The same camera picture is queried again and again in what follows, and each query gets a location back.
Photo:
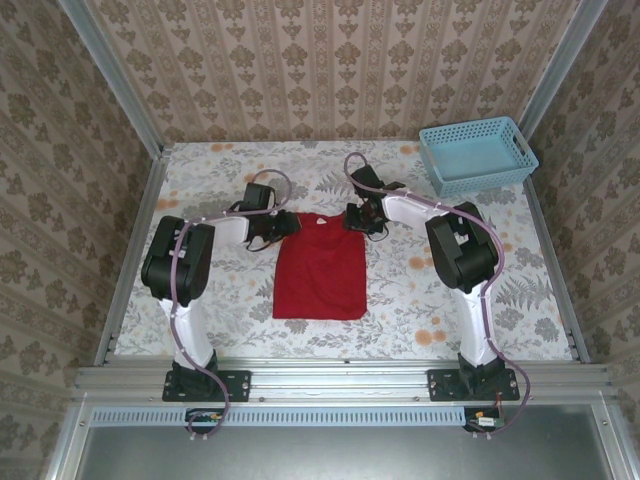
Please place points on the aluminium frame post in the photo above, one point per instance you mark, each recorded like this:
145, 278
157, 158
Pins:
105, 70
560, 65

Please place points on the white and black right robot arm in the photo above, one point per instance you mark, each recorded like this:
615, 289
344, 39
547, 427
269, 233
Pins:
465, 250

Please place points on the floral patterned table cloth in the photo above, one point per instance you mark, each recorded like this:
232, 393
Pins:
400, 310

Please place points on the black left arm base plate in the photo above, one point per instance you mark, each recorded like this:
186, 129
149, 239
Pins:
235, 385

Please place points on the aluminium frame rail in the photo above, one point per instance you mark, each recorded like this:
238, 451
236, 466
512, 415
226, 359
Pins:
340, 382

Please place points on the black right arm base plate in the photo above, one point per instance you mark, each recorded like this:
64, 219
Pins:
445, 385

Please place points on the small black connector board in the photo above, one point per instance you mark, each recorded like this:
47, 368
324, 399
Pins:
202, 419
485, 420

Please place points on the red t-shirt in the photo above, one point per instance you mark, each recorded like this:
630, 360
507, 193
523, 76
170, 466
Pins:
320, 270

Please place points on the light blue plastic basket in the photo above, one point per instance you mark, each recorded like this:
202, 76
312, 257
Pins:
475, 155

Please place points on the grey metal panel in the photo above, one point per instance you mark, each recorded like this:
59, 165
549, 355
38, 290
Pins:
350, 455

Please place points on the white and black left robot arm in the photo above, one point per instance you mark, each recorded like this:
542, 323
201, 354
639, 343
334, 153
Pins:
175, 260

